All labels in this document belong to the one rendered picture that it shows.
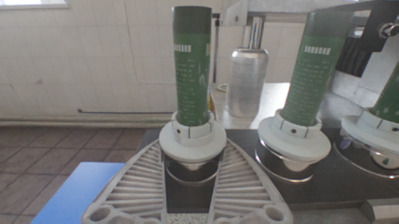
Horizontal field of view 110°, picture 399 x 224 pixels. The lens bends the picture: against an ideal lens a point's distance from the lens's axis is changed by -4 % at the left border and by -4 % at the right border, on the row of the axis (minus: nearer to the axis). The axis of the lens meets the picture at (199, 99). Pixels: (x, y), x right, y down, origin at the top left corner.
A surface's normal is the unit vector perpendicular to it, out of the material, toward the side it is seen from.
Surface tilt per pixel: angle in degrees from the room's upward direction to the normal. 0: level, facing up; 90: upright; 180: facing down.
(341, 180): 0
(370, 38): 90
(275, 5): 90
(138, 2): 90
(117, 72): 90
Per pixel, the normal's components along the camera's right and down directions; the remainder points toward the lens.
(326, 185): 0.01, -0.90
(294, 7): 0.01, 0.43
